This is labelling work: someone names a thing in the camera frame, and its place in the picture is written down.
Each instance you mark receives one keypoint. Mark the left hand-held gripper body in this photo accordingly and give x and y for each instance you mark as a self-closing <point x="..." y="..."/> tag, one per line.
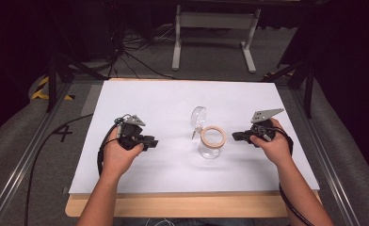
<point x="131" y="132"/>

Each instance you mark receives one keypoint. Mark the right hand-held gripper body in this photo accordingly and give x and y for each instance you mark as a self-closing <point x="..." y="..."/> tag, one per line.
<point x="261" y="130"/>

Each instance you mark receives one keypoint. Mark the glass jar with hinged lid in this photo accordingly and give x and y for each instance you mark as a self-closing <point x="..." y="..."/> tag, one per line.
<point x="210" y="147"/>

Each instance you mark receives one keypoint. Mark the person's right hand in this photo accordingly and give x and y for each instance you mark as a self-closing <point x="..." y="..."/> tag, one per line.
<point x="276" y="149"/>

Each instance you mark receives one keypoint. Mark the person's left hand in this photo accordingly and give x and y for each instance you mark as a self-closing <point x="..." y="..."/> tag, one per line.
<point x="118" y="158"/>

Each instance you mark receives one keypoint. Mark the white table sheet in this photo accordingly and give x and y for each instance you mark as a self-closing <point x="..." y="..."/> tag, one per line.
<point x="173" y="106"/>

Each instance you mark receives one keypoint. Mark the black tripod stand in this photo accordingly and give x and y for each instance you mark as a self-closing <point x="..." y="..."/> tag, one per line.
<point x="308" y="88"/>
<point x="52" y="81"/>

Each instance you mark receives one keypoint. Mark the yellow black floor tape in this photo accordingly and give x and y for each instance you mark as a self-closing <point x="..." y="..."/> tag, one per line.
<point x="40" y="92"/>

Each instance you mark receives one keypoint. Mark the aluminium rail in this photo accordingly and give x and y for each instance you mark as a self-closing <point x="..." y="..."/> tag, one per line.
<point x="19" y="169"/>
<point x="327" y="157"/>

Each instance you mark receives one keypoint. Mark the white metal table frame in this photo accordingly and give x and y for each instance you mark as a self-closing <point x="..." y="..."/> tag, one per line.
<point x="215" y="20"/>

